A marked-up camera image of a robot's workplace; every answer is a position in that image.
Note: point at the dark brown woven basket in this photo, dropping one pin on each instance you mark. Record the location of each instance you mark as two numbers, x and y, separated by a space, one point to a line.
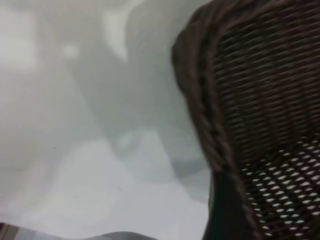
262 87

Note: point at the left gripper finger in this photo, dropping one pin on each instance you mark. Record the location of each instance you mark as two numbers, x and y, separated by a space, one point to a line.
225 212

